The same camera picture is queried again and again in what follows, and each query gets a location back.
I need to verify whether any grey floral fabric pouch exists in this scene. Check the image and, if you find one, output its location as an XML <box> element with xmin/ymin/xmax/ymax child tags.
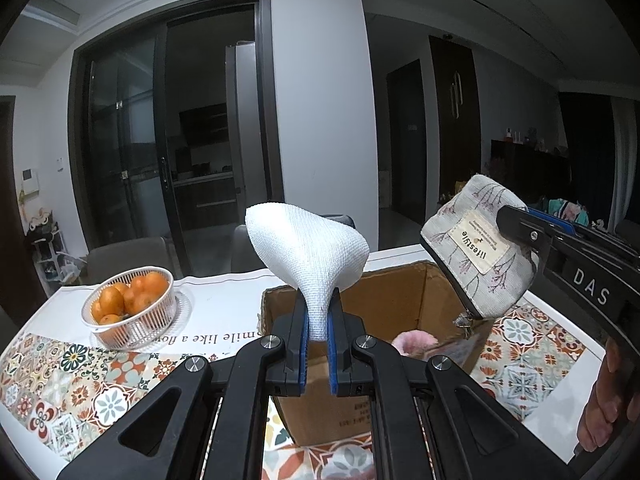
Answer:
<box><xmin>420</xmin><ymin>174</ymin><xmax>539</xmax><ymax>330</ymax></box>

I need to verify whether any pink fluffy towel roll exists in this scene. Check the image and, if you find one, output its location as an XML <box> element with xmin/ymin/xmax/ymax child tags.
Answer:
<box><xmin>392</xmin><ymin>330</ymin><xmax>439</xmax><ymax>361</ymax></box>

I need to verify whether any cream white knit cloth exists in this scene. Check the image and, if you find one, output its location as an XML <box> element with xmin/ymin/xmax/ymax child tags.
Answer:
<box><xmin>245</xmin><ymin>203</ymin><xmax>370</xmax><ymax>341</ymax></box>

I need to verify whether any right hand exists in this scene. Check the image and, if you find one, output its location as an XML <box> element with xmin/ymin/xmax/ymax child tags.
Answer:
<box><xmin>577</xmin><ymin>338</ymin><xmax>639</xmax><ymax>453</ymax></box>

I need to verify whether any colourful fabric on sofa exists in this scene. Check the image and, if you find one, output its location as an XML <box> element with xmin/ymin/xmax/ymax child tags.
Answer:
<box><xmin>544</xmin><ymin>198</ymin><xmax>589</xmax><ymax>226</ymax></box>

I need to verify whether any brown cardboard box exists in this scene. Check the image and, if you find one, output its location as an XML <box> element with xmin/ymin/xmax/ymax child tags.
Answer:
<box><xmin>258</xmin><ymin>260</ymin><xmax>497</xmax><ymax>449</ymax></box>

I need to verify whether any grey dining chair far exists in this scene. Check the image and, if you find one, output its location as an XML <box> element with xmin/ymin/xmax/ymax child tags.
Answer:
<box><xmin>231</xmin><ymin>209</ymin><xmax>369</xmax><ymax>274</ymax></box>

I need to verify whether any white basket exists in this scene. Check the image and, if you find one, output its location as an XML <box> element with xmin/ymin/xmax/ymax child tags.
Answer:
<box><xmin>81</xmin><ymin>266</ymin><xmax>178</xmax><ymax>350</ymax></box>

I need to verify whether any orange fruit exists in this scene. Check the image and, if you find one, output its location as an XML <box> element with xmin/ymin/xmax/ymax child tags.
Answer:
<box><xmin>99</xmin><ymin>286</ymin><xmax>125</xmax><ymax>316</ymax></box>
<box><xmin>129</xmin><ymin>292</ymin><xmax>156</xmax><ymax>315</ymax></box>
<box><xmin>142</xmin><ymin>271</ymin><xmax>169</xmax><ymax>300</ymax></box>

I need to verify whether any grey dining chair far-left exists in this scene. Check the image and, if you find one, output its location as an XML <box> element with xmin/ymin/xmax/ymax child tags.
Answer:
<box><xmin>81</xmin><ymin>236</ymin><xmax>179</xmax><ymax>285</ymax></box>

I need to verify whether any patterned tile table runner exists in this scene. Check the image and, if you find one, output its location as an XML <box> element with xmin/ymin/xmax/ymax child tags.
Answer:
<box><xmin>1</xmin><ymin>301</ymin><xmax>589</xmax><ymax>479</ymax></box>

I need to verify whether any silver refrigerator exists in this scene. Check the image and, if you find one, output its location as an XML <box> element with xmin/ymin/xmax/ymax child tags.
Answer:
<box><xmin>226</xmin><ymin>41</ymin><xmax>267</xmax><ymax>222</ymax></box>

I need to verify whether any cluttered shelf rack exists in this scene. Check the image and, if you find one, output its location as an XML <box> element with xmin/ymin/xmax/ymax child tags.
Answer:
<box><xmin>26</xmin><ymin>208</ymin><xmax>77</xmax><ymax>296</ymax></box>

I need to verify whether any dark glass sliding door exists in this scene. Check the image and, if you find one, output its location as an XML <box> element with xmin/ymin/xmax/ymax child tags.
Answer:
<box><xmin>67</xmin><ymin>0</ymin><xmax>284</xmax><ymax>276</ymax></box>

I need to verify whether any white wall intercom panel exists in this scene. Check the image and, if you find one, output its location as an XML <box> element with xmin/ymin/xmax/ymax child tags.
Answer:
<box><xmin>22</xmin><ymin>168</ymin><xmax>39</xmax><ymax>196</ymax></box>

